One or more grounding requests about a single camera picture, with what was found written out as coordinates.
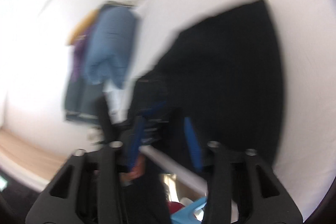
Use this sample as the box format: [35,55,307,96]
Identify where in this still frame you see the purple cushion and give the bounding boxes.
[71,27,91,81]

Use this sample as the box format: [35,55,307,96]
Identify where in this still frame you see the mustard yellow cushion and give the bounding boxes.
[67,9,99,46]

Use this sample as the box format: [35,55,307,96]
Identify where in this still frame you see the white crumpled cloth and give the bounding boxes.
[103,81,124,116]

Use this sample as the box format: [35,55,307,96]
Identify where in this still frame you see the black denim pants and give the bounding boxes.
[127,0,284,172]

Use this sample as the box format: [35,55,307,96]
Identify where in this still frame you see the red object under bed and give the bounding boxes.
[167,201,185,215]

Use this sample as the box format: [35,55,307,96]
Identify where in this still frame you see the grey sofa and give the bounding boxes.
[64,2,132,124]

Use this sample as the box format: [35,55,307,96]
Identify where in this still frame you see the person's left hand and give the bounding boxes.
[120,153,146,182]

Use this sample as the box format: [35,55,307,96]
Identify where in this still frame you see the white bed sheet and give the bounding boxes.
[129,0,335,222]

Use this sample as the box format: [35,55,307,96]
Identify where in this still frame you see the light blue plastic stool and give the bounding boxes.
[170,197,207,224]

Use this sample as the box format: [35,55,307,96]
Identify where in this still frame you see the blue folded duvet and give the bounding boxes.
[83,6,137,89]

